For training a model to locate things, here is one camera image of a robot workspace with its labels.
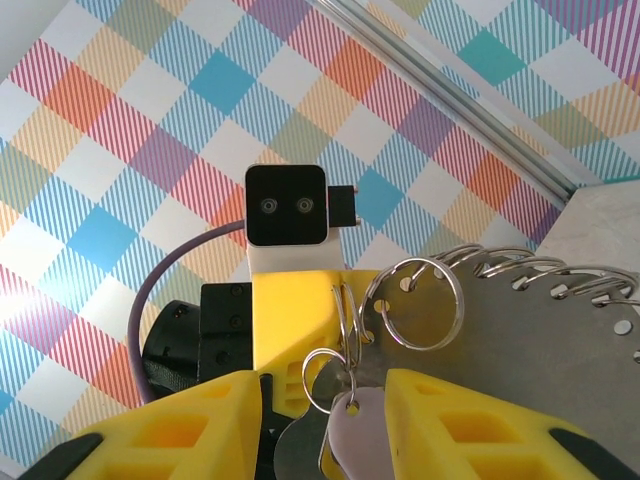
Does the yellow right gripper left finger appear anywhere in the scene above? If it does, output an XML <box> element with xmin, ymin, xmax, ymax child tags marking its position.
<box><xmin>22</xmin><ymin>369</ymin><xmax>264</xmax><ymax>480</ymax></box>

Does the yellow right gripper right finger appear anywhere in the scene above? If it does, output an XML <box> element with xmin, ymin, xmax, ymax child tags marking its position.
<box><xmin>384</xmin><ymin>368</ymin><xmax>640</xmax><ymax>480</ymax></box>

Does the metal disc with split rings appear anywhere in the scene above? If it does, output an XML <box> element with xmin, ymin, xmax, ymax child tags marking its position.
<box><xmin>332</xmin><ymin>243</ymin><xmax>640</xmax><ymax>394</ymax></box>

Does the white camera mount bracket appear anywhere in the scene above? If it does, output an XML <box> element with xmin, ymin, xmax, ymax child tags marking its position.
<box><xmin>247</xmin><ymin>229</ymin><xmax>342</xmax><ymax>275</ymax></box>

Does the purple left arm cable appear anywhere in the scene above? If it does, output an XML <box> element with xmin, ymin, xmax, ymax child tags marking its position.
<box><xmin>127</xmin><ymin>218</ymin><xmax>250</xmax><ymax>404</ymax></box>

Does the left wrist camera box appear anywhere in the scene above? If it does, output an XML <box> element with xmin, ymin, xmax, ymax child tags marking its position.
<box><xmin>244</xmin><ymin>162</ymin><xmax>362</xmax><ymax>250</ymax></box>

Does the aluminium left frame post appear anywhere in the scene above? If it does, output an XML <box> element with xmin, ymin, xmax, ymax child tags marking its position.
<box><xmin>308</xmin><ymin>0</ymin><xmax>584</xmax><ymax>207</ymax></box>

